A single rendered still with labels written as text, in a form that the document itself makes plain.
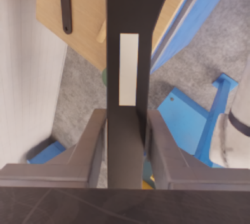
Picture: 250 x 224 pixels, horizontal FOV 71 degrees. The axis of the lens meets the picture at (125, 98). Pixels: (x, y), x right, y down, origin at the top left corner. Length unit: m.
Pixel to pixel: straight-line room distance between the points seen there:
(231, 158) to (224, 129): 0.06
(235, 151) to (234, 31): 1.17
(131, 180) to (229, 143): 0.29
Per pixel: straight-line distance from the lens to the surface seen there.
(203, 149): 0.86
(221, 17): 1.51
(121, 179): 0.17
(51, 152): 3.70
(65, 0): 0.81
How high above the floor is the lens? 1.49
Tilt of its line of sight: 47 degrees down
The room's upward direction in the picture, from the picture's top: 130 degrees counter-clockwise
